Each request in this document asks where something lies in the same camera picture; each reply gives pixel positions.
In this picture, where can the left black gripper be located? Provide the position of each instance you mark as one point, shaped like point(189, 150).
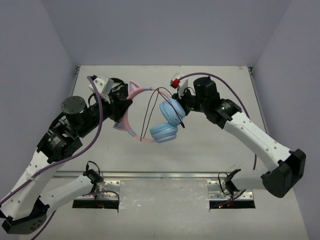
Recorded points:
point(119, 102)

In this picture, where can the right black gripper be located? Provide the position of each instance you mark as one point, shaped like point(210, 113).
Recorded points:
point(186, 92)

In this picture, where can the pink blue cat-ear headphones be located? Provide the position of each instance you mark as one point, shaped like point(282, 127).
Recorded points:
point(162, 118)

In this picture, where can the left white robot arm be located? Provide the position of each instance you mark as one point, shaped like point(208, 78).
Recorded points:
point(26, 208)

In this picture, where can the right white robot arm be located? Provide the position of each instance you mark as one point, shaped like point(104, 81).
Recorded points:
point(285, 167)

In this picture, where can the black headphones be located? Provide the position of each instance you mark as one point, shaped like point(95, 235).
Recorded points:
point(120, 89)

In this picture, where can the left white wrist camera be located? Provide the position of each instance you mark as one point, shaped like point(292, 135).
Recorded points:
point(101, 87)

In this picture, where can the right wrist camera red white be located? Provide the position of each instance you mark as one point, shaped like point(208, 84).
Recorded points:
point(179, 83)

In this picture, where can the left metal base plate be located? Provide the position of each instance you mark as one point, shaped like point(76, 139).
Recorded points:
point(109, 190)

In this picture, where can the metal base plate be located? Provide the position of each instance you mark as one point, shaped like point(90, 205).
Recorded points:
point(109, 190)
point(217, 191)

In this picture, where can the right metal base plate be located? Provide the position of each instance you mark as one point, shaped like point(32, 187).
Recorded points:
point(217, 191)

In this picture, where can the aluminium table rail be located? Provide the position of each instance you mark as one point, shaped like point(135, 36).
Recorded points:
point(152, 175)

